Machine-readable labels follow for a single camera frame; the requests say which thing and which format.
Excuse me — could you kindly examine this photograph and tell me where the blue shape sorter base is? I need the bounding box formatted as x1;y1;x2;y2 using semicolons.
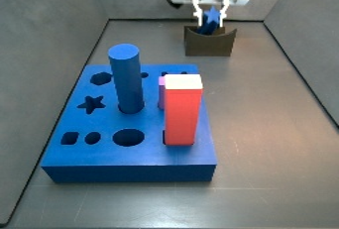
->
41;64;217;182

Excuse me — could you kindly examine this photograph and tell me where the blue star prism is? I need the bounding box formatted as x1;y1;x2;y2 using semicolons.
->
197;7;220;35

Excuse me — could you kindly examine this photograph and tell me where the purple block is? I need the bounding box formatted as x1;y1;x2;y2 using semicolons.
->
157;76;165;110

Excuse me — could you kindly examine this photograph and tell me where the blue cylinder peg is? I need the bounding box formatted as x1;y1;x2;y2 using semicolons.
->
106;44;144;114

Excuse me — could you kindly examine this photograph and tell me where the red rectangular block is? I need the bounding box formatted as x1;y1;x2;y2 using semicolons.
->
164;74;202;146

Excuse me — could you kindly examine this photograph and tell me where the dark curved fixture cradle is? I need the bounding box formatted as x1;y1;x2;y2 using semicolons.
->
184;26;237;57

